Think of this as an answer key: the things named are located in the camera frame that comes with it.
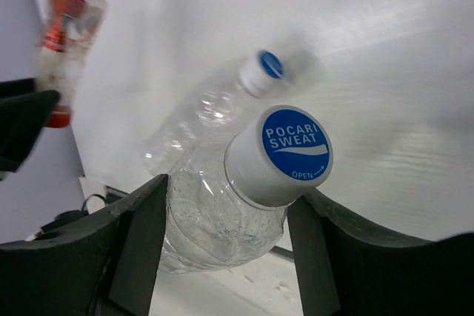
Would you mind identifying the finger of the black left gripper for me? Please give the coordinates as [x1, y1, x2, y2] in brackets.
[1, 78, 60, 179]

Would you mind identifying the clear bottle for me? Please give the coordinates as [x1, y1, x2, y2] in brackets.
[143, 50, 285, 175]
[159, 105, 333, 274]

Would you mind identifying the red cap red label bottle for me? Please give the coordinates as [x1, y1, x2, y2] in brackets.
[36, 0, 107, 128]

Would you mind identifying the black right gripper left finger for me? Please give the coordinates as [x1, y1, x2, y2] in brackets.
[1, 175, 168, 315]

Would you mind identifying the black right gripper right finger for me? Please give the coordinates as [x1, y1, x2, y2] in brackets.
[287, 191, 473, 315]

